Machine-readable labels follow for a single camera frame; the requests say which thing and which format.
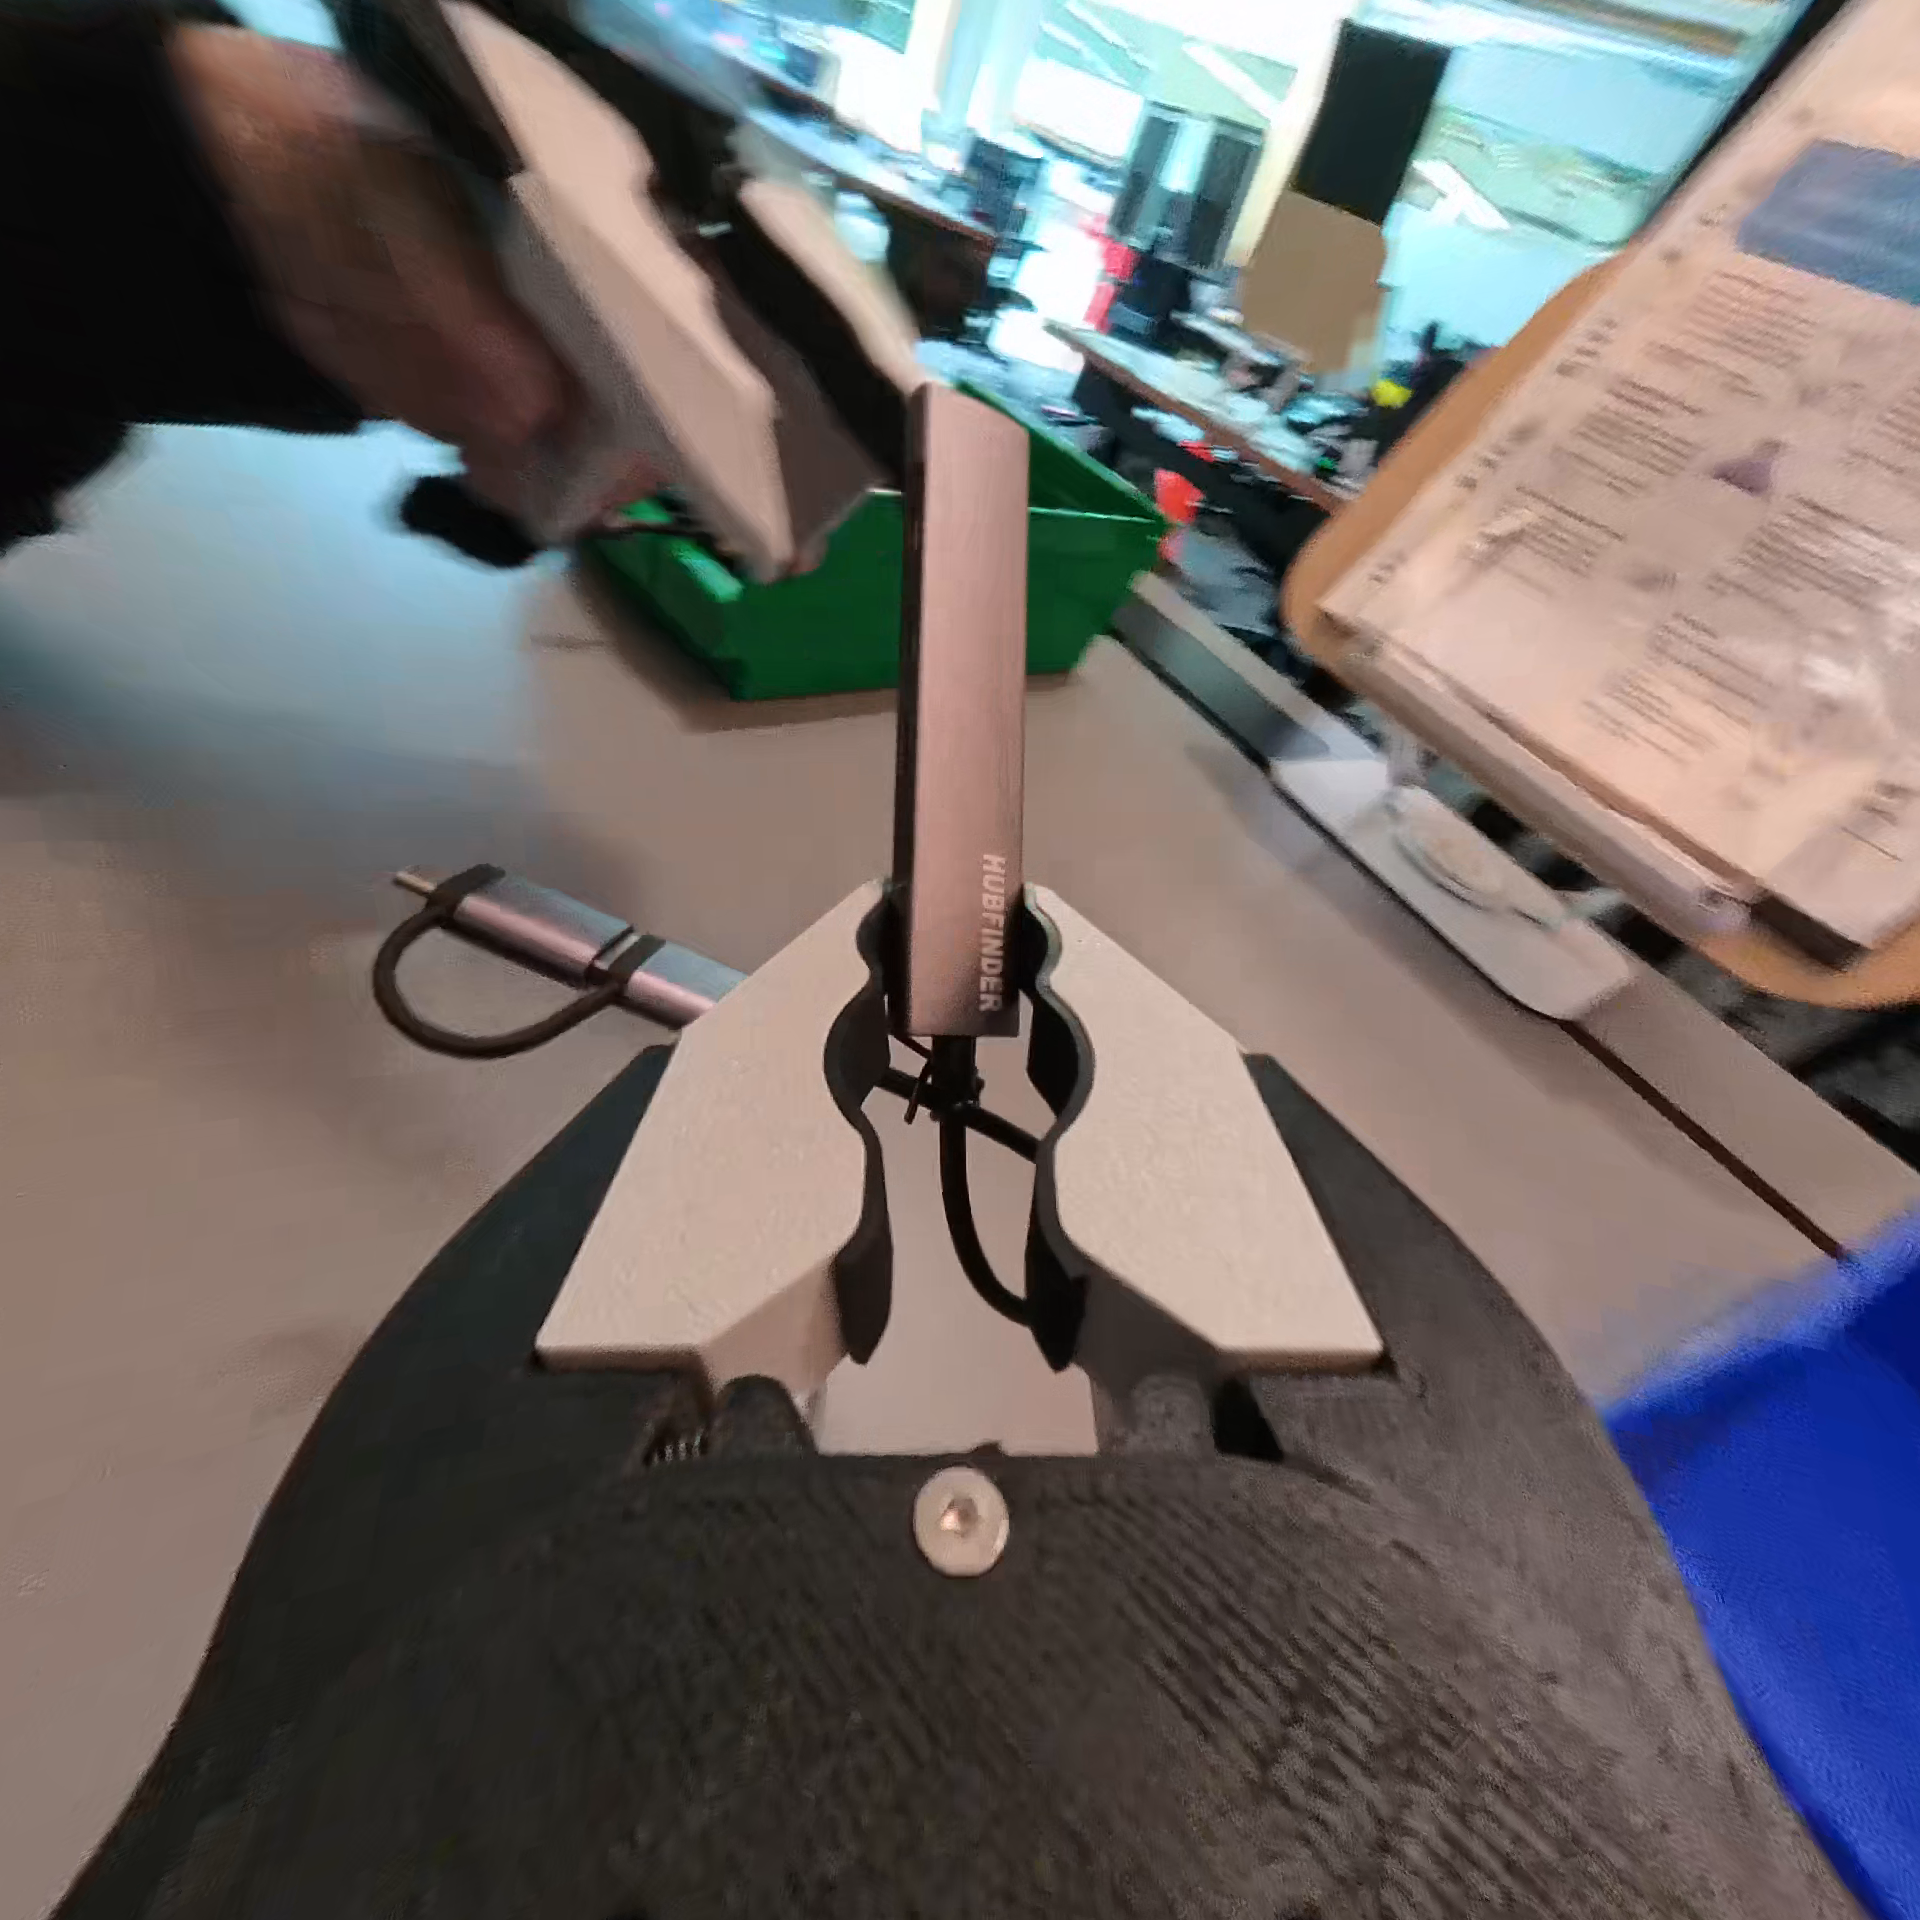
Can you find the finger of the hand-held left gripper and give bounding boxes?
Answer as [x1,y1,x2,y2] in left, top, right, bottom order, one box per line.
[508,171,794,585]
[732,171,928,546]

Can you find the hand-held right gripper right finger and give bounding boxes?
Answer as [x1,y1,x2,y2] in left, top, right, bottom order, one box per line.
[1024,885,1386,1377]

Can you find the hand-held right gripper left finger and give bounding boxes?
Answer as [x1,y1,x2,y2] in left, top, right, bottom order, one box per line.
[534,881,902,1423]

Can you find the green plastic bin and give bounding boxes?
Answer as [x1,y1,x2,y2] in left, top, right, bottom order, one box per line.
[576,381,1173,703]

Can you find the black hub cable grey plug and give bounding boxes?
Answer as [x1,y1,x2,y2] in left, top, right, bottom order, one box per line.
[370,862,1051,1333]

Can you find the dark grey usb hub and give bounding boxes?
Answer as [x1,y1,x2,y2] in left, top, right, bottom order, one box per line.
[890,379,1037,1041]

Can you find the blue plastic bin white tag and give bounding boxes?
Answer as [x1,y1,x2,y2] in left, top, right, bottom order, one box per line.
[1594,1211,1920,1920]

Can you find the person's left forearm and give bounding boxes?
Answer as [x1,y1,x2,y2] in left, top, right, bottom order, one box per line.
[0,0,368,553]

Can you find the person's left hand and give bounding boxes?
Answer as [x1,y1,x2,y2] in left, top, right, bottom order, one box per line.
[165,18,586,489]

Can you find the wooden document stand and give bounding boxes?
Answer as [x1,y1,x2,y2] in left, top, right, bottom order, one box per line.
[1267,0,1920,1025]
[1238,191,1391,379]

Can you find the black monitor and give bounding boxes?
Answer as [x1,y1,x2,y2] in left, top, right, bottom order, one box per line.
[1286,18,1453,226]

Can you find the printed instruction sheets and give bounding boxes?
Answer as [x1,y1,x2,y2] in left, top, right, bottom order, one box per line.
[1317,0,1920,963]

